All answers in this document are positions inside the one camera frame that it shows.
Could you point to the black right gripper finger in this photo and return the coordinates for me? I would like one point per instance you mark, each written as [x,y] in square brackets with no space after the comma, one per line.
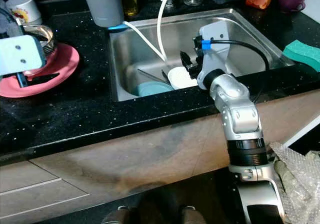
[185,59]
[197,55]

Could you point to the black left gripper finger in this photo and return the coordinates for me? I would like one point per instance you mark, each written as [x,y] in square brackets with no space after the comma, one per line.
[42,78]

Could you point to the pink round plate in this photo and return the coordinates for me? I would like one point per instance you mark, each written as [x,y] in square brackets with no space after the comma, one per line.
[65,64]

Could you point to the teal round plate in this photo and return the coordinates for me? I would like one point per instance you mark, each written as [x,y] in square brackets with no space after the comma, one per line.
[150,90]

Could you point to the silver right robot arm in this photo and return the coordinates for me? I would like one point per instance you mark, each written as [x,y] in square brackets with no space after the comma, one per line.
[242,119]

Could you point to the white round bowl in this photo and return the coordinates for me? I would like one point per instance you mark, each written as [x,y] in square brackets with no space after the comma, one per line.
[180,79]

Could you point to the dark metal utensil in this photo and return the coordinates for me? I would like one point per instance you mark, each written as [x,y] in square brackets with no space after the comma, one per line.
[166,77]

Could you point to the metal knife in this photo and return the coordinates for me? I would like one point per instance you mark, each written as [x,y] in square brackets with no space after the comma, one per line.
[150,75]

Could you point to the stainless steel sink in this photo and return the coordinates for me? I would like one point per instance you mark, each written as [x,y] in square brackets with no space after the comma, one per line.
[132,59]

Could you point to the round metal sink strainer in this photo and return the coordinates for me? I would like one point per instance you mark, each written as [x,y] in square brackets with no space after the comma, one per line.
[192,0]

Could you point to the white printed mug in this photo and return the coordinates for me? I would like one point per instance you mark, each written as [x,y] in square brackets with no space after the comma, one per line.
[30,9]

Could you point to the grey tumbler with red sticker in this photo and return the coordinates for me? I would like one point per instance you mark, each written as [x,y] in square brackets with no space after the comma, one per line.
[102,6]

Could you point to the green sponge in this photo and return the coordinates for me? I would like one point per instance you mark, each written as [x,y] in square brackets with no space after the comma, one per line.
[302,55]

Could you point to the purple cup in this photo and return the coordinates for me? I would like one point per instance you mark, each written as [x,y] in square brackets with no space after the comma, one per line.
[291,0]

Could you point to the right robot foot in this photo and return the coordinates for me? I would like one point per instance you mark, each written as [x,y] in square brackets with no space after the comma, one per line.
[192,216]

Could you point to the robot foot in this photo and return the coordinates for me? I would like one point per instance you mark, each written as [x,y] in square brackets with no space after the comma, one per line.
[116,216]
[192,216]

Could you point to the clear bubble wrap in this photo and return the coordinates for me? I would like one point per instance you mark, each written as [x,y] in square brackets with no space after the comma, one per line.
[297,184]

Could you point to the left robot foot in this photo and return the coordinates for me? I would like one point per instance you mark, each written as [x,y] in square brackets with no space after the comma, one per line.
[116,216]

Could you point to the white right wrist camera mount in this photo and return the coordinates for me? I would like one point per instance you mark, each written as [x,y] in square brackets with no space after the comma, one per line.
[214,36]

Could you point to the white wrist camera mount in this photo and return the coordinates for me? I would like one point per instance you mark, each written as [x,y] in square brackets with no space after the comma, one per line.
[214,36]
[22,54]

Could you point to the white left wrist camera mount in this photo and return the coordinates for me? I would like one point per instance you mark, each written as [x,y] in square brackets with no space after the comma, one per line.
[22,54]

